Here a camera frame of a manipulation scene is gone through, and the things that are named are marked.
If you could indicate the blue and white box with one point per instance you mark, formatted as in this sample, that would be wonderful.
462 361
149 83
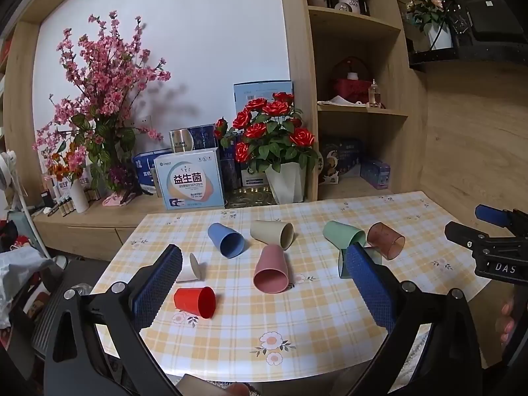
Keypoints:
144 169

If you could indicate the white plastic bag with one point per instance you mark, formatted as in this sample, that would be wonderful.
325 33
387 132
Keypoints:
20 272

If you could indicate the white wall socket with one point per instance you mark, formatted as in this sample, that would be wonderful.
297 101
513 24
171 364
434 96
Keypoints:
145 121

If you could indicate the blue cup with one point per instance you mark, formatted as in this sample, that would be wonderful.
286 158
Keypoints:
225 239

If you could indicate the brown translucent cup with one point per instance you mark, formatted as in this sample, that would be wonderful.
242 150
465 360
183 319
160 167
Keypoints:
385 239

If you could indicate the person's right hand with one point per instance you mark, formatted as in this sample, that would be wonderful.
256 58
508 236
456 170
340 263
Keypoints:
507 317

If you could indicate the yellow checked tablecloth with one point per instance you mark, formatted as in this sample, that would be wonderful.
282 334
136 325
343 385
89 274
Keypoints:
313 317

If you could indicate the pink cup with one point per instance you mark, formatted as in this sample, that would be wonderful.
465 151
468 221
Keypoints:
270 270

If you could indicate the white cup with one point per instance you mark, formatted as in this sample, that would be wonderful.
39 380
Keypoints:
185 272

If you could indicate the white folded paper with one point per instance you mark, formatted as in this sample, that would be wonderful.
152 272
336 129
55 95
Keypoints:
338 101

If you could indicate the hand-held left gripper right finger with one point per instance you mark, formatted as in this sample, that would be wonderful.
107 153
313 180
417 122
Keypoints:
369 288

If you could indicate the small white blue box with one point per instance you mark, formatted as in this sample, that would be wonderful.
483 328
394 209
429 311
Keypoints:
252 177

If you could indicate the red roses white pot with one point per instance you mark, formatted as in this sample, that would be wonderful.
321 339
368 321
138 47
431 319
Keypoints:
284 183

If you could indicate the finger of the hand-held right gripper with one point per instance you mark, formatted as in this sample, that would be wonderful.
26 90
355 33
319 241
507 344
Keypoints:
491 214
464 234

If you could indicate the red basket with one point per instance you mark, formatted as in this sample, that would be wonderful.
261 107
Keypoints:
350 88

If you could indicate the black speckled shelf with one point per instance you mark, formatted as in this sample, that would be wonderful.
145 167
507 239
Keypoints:
433 55

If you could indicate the row of small bottles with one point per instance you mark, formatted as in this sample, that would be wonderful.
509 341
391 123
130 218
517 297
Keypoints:
64 206

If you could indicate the purple blue box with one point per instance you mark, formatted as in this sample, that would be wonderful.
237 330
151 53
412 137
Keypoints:
375 173

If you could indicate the light blue flat box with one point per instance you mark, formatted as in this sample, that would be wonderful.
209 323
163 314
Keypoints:
251 90

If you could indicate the black bag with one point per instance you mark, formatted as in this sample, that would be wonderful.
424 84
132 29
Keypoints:
495 16

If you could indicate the teal clear cup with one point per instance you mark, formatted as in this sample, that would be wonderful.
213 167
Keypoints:
373 255

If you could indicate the wooden low cabinet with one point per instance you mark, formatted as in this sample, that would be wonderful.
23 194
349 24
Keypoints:
82 235

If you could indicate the white fan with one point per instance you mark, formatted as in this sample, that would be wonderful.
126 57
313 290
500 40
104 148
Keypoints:
6 171

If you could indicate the green cup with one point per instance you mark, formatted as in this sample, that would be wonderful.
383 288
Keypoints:
342 232

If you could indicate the white box pastel print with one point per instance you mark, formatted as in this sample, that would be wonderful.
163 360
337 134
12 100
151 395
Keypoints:
189 181

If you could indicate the red cup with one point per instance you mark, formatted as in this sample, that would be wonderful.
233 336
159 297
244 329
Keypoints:
194 301

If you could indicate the beige cup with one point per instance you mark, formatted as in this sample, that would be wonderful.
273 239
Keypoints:
270 231

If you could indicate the dark blue tall box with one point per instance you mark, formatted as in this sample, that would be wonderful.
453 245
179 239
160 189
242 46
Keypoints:
229 173

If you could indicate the pink blossom arrangement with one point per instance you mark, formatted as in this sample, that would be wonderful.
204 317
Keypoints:
103 90

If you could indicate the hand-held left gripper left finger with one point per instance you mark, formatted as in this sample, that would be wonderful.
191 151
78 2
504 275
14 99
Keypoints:
159 286

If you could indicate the dark blue illustrated box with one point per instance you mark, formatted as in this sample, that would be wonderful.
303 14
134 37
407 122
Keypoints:
342 161

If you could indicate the wooden shelf unit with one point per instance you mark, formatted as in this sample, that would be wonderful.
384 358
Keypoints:
297 49

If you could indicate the pink roses white pot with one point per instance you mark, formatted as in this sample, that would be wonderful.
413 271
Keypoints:
429 4

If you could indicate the clear perfume bottle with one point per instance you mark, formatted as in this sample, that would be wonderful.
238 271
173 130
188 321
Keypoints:
374 95

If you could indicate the silver and blue box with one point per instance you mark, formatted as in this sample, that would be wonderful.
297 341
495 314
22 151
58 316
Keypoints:
194 137

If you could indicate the white vase orange flowers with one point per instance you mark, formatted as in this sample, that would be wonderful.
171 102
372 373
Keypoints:
78 196

